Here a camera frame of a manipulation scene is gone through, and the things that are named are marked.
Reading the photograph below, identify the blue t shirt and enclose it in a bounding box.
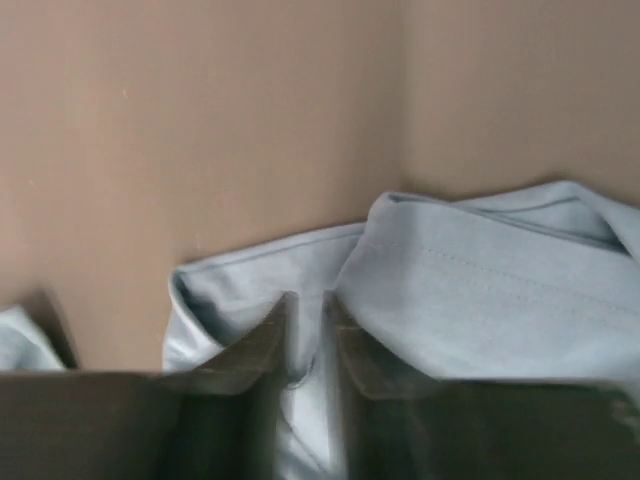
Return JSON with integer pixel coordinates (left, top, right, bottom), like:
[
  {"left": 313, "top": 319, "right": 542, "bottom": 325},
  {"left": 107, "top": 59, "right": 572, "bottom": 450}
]
[{"left": 1, "top": 182, "right": 639, "bottom": 479}]

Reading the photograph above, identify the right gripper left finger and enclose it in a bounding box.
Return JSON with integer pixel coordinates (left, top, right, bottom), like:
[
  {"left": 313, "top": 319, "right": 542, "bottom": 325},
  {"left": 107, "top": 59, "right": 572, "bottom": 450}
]
[{"left": 1, "top": 299, "right": 288, "bottom": 479}]

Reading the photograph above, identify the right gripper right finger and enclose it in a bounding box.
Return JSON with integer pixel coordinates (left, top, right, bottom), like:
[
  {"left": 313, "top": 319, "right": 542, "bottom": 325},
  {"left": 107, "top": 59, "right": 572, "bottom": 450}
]
[{"left": 327, "top": 297, "right": 639, "bottom": 479}]

